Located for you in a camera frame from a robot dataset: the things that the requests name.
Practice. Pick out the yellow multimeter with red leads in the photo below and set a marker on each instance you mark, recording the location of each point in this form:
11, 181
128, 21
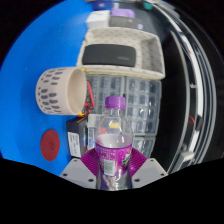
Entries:
89, 100

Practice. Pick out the clear bottle with purple label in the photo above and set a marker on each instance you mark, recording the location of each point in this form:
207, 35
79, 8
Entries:
113, 150

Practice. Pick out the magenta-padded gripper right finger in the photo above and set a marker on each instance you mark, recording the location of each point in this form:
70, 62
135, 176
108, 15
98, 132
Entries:
150, 171

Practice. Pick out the small white box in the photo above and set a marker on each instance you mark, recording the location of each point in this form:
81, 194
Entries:
97, 20

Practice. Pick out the purple bag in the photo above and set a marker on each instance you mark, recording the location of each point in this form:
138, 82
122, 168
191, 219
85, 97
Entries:
122, 12

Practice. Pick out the white perforated basket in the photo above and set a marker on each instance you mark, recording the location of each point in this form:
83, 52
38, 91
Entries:
150, 50

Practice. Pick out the blue box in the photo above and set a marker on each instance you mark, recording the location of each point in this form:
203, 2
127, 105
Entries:
101, 5

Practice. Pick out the flat round red coaster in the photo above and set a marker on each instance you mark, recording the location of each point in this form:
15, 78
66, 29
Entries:
50, 145

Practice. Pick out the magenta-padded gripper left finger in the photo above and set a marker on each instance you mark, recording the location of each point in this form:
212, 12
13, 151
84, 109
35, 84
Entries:
78, 171

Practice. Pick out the black rectangular speaker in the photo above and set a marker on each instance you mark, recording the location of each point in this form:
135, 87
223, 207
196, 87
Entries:
109, 55

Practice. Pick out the dark grey desk shelf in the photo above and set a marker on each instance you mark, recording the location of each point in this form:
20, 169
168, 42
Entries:
181, 100

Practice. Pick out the dark grey box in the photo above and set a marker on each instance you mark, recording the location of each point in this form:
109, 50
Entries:
125, 22

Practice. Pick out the beige patterned cup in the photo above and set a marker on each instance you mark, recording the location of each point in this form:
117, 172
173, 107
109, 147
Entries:
55, 91

